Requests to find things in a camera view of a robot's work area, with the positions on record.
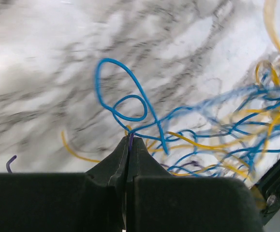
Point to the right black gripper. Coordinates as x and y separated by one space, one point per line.
267 193

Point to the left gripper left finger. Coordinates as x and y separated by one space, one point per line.
66 202

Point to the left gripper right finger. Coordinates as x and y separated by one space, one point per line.
159 202

